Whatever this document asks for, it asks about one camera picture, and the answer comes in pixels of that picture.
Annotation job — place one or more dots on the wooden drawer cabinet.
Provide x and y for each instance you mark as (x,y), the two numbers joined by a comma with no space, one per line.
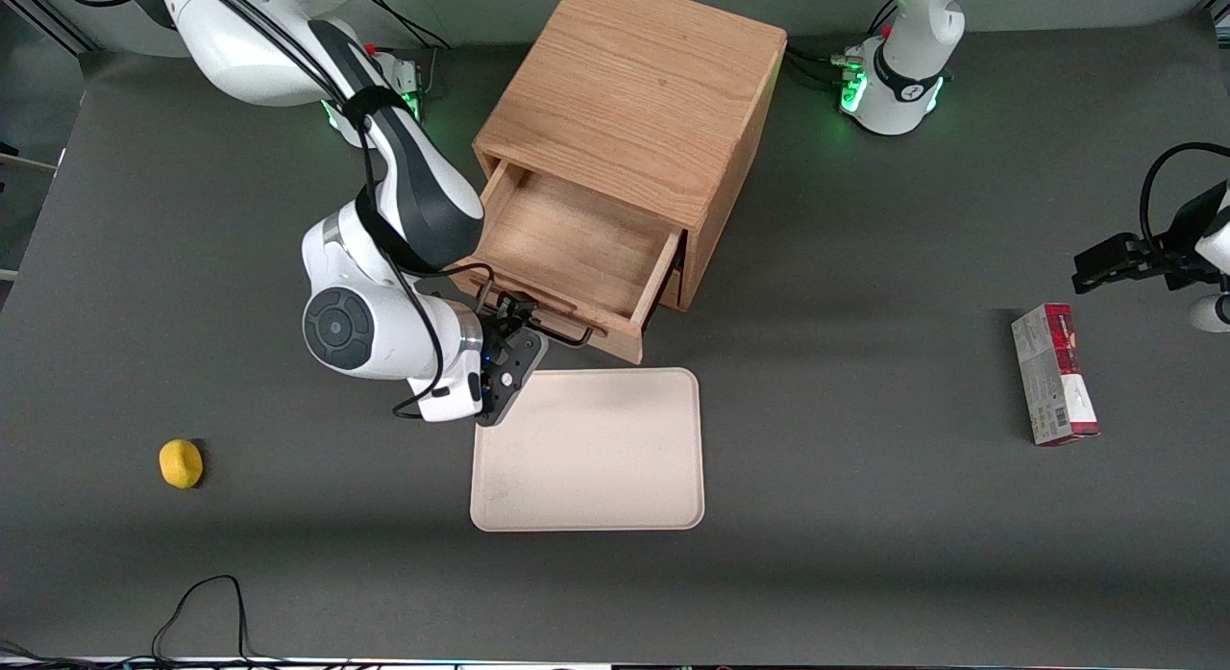
(634,84)

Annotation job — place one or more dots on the yellow lemon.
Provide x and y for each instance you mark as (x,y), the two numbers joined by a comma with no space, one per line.
(181,463)

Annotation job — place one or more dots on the grey and red carton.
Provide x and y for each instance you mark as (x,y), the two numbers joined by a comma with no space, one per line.
(1052,377)

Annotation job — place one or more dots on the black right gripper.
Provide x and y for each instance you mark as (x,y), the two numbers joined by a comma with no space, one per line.
(497,335)

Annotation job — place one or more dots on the white rectangular tray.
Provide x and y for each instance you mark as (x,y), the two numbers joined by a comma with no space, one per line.
(586,449)

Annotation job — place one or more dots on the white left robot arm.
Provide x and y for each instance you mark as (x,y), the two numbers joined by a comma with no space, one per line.
(903,36)

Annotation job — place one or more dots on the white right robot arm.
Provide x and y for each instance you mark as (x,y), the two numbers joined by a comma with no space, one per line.
(384,310)

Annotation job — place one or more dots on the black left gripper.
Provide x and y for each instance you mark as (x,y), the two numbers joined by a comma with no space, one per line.
(1174,250)

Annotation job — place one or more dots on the aluminium frame profile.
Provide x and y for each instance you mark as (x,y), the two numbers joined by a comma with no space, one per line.
(43,12)

